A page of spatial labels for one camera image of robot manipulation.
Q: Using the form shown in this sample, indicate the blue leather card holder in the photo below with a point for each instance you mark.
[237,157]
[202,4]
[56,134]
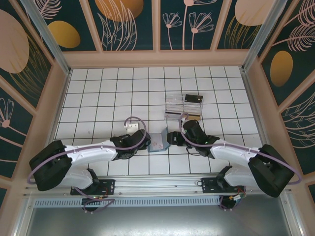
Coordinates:
[157,143]

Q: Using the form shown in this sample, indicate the aluminium frame post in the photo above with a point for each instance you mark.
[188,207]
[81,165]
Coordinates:
[259,37]
[47,37]

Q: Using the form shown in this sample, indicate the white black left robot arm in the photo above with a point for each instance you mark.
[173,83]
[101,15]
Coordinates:
[88,152]

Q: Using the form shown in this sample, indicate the aluminium side rail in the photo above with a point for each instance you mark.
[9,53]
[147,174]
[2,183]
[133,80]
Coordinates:
[59,110]
[254,110]

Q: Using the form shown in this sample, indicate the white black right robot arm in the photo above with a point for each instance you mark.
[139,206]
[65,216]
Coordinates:
[233,152]

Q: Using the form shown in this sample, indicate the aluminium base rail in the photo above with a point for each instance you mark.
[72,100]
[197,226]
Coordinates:
[160,183]

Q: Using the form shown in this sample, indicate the clear acrylic organizer box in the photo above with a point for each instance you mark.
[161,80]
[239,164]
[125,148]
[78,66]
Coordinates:
[176,104]

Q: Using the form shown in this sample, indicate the circuit board with yellow connector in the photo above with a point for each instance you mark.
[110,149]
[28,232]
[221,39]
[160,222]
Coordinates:
[237,196]

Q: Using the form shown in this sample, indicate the gold credit card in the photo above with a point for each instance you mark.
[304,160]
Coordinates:
[193,117]

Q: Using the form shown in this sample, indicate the black credit card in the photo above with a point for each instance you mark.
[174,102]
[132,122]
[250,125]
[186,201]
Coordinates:
[194,98]

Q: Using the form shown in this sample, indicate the grey sheet metal panel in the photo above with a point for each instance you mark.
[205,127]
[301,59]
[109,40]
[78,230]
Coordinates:
[157,221]

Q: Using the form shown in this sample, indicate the white card with magnetic stripe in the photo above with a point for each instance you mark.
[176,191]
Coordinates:
[173,117]

